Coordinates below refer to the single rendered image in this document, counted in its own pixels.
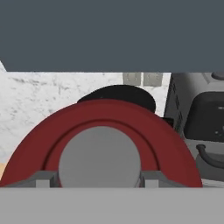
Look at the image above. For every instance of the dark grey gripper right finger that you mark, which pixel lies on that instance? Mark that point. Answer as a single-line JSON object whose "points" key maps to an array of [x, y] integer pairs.
{"points": [[151, 178]]}

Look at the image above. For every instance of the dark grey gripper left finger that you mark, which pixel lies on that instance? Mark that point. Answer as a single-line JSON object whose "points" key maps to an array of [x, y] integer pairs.
{"points": [[43, 178]]}

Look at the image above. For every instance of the black blender jug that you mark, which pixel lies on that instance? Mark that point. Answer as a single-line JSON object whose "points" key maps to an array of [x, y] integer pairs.
{"points": [[122, 94]]}

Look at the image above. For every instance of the light wooden board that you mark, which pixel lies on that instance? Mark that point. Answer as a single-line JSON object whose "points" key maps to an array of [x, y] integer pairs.
{"points": [[2, 170]]}

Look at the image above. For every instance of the grey toaster oven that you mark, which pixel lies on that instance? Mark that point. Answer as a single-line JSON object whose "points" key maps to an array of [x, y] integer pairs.
{"points": [[201, 110]]}

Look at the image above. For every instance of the grey wall socket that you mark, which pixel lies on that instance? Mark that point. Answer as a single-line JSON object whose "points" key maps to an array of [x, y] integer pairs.
{"points": [[152, 78], [131, 78]]}

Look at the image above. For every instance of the dark grey wall cupboard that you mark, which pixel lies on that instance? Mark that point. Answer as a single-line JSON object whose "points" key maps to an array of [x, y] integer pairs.
{"points": [[110, 32]]}

